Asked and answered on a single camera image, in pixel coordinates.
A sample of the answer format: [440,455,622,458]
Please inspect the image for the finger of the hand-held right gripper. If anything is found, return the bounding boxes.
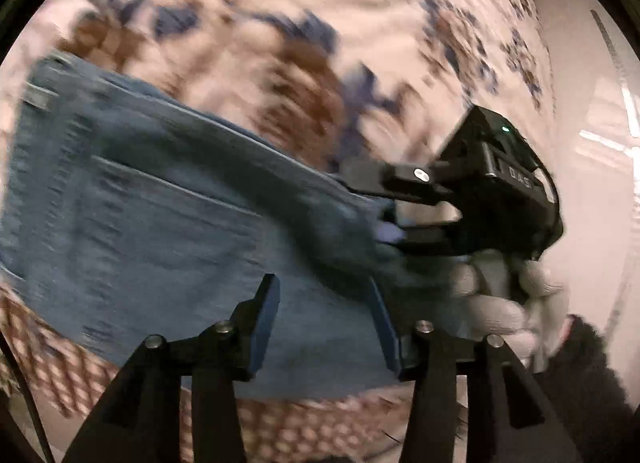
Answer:
[379,219,463,258]
[343,162,453,206]

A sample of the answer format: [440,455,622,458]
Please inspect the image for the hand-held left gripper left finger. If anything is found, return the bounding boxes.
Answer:
[62,273,281,463]

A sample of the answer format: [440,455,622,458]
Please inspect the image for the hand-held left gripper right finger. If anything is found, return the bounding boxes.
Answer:
[368,276,584,463]

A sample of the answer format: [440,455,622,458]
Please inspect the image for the blue denim pants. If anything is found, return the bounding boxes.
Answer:
[0,52,473,390]

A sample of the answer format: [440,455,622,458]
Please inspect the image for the person's right hand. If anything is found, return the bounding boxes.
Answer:
[449,257,572,373]

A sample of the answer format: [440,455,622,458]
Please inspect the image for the printed blanket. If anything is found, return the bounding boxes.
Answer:
[0,0,557,463]

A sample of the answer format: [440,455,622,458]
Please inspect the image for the black cable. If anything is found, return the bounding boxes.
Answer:
[0,332,57,463]

